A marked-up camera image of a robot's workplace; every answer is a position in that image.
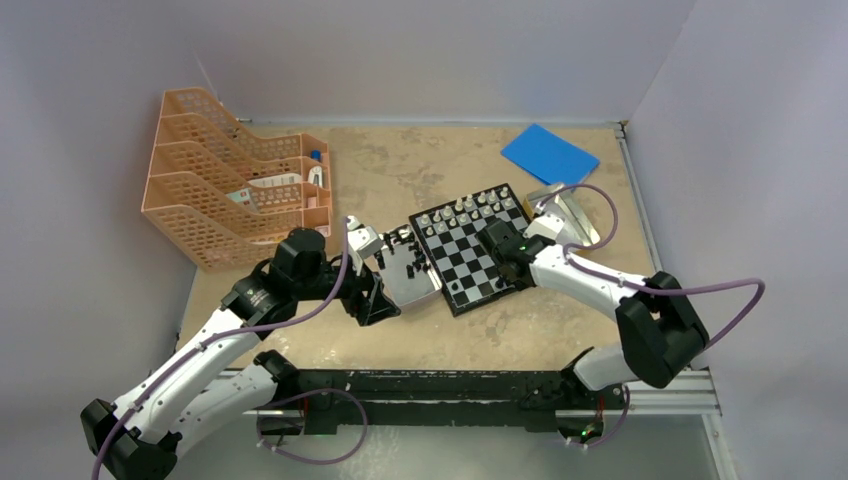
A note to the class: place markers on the white label box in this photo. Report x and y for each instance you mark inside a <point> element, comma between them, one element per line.
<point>275,181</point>

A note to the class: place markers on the blue notebook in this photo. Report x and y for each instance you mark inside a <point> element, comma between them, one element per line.
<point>549,158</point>

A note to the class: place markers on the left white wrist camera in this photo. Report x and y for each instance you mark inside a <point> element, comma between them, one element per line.
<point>362,241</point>

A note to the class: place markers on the silver metal tin tray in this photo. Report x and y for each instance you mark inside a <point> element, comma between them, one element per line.
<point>407,273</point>

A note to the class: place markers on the orange plastic file rack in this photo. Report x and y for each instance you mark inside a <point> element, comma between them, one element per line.
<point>197,191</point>

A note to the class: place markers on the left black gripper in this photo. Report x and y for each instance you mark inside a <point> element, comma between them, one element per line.
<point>378,303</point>

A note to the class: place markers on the black white chess board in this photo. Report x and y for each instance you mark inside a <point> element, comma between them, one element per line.
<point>447,233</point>

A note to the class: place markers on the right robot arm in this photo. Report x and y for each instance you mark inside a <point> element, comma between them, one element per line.
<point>659,331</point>

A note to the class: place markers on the white stapler in rack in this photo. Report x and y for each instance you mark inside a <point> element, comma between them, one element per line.
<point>316,176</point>

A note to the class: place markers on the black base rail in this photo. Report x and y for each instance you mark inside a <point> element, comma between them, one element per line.
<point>537,401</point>

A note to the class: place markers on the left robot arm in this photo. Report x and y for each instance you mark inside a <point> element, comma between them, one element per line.
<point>143,433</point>

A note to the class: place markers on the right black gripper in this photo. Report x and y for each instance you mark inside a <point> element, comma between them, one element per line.
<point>523,236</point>

